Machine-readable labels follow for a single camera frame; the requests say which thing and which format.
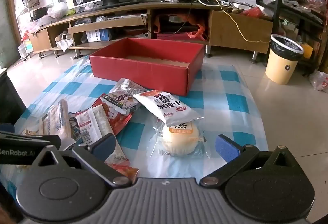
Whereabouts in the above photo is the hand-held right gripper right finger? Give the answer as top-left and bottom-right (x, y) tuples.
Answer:
(200, 134), (300, 187)

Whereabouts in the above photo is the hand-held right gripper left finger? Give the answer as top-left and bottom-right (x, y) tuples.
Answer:
(30, 134), (132, 187)

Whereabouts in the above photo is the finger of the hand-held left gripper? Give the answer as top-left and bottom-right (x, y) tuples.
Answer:
(0, 130), (61, 150)

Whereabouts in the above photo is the long red white snack packet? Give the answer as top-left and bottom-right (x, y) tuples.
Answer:
(92, 105), (140, 179)

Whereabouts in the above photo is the white barcode snack packet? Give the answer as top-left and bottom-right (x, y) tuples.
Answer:
(74, 109), (103, 145)

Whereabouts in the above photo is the red candy packet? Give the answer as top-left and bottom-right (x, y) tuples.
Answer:
(91, 97), (132, 136)

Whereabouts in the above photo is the long beige snack packet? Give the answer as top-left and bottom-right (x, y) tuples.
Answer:
(40, 99), (75, 148)

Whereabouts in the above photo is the green white wafer packet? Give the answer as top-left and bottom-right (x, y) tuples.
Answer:
(100, 91), (142, 115)

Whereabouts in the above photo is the round steamed cake packet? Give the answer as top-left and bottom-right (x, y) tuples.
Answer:
(150, 116), (212, 160)

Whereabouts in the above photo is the white gluten snack packet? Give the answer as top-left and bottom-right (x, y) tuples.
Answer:
(133, 90), (204, 127)

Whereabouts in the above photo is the red cardboard box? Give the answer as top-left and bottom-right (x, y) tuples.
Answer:
(88, 38), (205, 97)

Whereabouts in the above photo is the blue checkered tablecloth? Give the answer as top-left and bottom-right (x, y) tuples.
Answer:
(0, 56), (269, 181)

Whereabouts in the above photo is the yellow trash bin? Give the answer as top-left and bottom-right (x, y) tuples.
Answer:
(265, 34), (305, 85)

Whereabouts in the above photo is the blue white carton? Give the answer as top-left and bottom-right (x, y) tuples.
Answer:
(86, 29), (112, 42)

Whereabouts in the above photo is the white plastic bag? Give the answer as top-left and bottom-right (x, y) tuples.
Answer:
(309, 71), (328, 93)

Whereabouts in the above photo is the wooden tv stand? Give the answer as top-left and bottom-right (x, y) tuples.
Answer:
(27, 0), (274, 56)

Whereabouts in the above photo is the red plastic bag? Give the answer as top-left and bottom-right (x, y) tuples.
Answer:
(153, 12), (208, 41)

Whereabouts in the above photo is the metal pot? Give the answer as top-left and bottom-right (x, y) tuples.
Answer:
(168, 15), (190, 24)

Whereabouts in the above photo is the yellow cable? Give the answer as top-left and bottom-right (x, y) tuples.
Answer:
(190, 0), (272, 43)

